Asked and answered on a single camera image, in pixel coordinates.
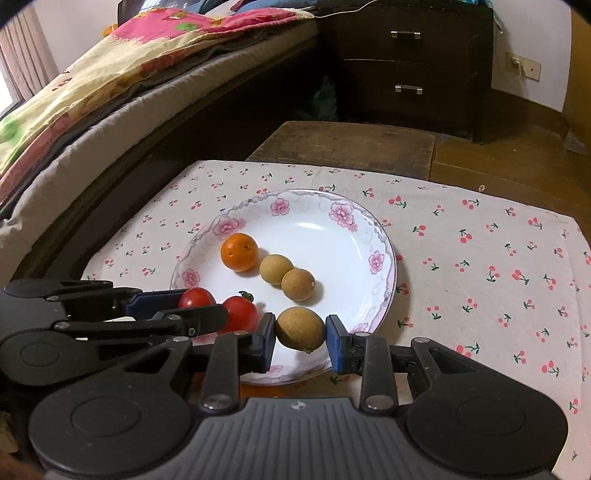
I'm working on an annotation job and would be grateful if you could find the bed with quilt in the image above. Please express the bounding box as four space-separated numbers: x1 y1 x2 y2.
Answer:
0 21 321 282

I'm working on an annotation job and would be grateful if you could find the white floral plate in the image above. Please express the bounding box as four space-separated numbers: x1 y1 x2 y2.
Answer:
170 188 399 387

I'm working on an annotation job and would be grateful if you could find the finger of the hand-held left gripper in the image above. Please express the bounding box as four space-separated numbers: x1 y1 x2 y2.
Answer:
54 305 230 341
4 279 186 320

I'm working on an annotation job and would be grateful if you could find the wooden wardrobe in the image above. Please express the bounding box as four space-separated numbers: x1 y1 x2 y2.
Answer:
563 9 591 153

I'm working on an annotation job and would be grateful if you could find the colourful patchwork quilt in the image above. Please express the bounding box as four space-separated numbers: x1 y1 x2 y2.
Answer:
0 4 319 195

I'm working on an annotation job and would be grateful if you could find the green bag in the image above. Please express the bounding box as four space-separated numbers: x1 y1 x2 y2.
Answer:
311 76 340 121

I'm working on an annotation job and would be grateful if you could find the dark wooden nightstand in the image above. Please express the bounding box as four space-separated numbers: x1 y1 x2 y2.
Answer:
318 2 495 144

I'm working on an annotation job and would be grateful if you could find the white cable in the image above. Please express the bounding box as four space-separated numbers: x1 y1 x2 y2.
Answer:
316 0 384 19

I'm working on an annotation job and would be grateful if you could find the white wall socket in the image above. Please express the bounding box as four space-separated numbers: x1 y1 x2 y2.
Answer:
505 52 542 81

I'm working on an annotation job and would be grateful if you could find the pink curtain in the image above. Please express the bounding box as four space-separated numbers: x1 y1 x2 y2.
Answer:
0 7 63 112

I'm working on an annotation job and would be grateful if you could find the cherry print tablecloth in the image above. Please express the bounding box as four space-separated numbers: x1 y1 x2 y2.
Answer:
78 159 591 476

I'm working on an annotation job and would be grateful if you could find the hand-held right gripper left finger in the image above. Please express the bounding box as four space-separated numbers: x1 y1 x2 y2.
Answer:
97 313 278 416

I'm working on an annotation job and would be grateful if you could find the wooden bench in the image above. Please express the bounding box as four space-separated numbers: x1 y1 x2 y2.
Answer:
245 121 437 181

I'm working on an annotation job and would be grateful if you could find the clear plastic wrapper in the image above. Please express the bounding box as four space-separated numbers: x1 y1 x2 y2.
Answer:
563 129 589 151

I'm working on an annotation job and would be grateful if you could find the tan longan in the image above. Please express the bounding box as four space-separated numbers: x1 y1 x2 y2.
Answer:
259 254 295 287
281 268 317 302
276 306 327 354

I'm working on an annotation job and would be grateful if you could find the red tomato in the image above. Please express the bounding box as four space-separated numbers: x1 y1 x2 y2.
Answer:
221 291 259 335
178 287 217 310

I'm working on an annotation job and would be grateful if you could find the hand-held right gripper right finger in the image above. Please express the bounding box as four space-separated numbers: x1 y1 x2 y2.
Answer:
324 315 486 415

